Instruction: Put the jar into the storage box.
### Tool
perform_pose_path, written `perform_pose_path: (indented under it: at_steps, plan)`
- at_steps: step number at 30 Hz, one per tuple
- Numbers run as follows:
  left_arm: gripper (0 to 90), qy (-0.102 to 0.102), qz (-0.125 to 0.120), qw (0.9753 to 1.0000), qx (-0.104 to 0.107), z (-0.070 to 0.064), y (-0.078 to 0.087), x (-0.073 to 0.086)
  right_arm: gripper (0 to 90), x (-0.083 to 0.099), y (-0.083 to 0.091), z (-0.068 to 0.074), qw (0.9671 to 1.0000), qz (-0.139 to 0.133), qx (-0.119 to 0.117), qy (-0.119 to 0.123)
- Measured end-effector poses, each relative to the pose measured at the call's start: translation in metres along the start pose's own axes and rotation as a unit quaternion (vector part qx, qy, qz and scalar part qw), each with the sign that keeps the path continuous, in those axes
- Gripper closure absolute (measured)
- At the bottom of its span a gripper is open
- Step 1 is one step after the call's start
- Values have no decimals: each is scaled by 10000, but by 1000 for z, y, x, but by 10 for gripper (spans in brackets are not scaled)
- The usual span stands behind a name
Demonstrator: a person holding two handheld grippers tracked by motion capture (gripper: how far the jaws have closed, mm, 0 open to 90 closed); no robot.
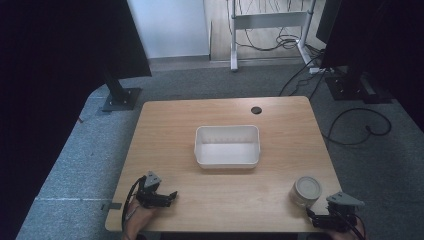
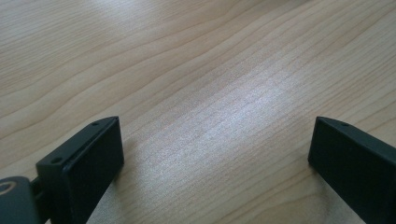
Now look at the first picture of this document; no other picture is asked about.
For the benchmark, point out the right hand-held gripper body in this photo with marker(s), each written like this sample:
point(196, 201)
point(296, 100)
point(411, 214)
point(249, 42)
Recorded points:
point(340, 211)

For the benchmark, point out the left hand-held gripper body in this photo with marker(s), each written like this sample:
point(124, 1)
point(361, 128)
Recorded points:
point(150, 191)

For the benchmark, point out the white plastic bin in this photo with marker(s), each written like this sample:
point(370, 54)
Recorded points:
point(227, 146)

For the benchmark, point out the person's right hand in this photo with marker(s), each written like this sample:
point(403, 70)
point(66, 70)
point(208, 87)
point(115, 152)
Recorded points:
point(346, 235)

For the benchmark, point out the black table grommet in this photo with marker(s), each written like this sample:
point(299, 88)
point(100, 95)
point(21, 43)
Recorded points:
point(256, 110)

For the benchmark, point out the black stand with wide base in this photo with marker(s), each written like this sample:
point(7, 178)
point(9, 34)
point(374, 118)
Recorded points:
point(350, 86)

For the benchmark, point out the white power strip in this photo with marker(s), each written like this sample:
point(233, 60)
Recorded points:
point(316, 70)

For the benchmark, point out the dark monitor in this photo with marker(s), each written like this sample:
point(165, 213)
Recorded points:
point(328, 20)

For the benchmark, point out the black stand with base plate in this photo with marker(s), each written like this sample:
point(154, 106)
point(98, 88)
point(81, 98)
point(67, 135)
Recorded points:
point(120, 95)

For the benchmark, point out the white desk frame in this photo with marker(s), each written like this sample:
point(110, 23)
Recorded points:
point(266, 20)

